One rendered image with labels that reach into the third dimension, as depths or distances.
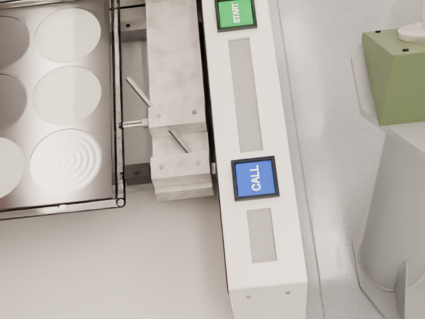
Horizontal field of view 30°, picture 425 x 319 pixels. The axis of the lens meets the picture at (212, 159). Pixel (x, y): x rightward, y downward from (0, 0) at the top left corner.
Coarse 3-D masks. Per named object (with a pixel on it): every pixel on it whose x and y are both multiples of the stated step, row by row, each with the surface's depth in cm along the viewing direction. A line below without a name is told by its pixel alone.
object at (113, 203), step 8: (96, 200) 106; (104, 200) 106; (112, 200) 106; (24, 208) 107; (32, 208) 106; (40, 208) 106; (48, 208) 106; (56, 208) 106; (72, 208) 106; (80, 208) 106; (88, 208) 106; (96, 208) 106; (104, 208) 106; (112, 208) 106; (0, 216) 106; (8, 216) 106; (16, 216) 106; (24, 216) 106; (32, 216) 107
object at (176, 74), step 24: (168, 0) 124; (192, 0) 124; (168, 24) 122; (192, 24) 121; (168, 48) 120; (192, 48) 119; (168, 72) 118; (192, 72) 117; (168, 96) 116; (192, 96) 115; (168, 144) 112; (192, 144) 112; (168, 192) 109; (192, 192) 109
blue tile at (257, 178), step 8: (240, 168) 100; (248, 168) 100; (256, 168) 100; (264, 168) 99; (272, 168) 99; (240, 176) 99; (248, 176) 99; (256, 176) 99; (264, 176) 99; (272, 176) 99; (240, 184) 99; (248, 184) 99; (256, 184) 98; (264, 184) 98; (272, 184) 98; (240, 192) 98; (248, 192) 98; (256, 192) 98; (264, 192) 98; (272, 192) 98
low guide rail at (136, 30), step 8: (200, 16) 126; (128, 24) 126; (136, 24) 126; (144, 24) 126; (200, 24) 126; (128, 32) 126; (136, 32) 126; (144, 32) 126; (200, 32) 128; (128, 40) 128; (136, 40) 128
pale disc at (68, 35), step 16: (48, 16) 122; (64, 16) 122; (80, 16) 121; (48, 32) 121; (64, 32) 120; (80, 32) 120; (96, 32) 120; (48, 48) 119; (64, 48) 119; (80, 48) 119
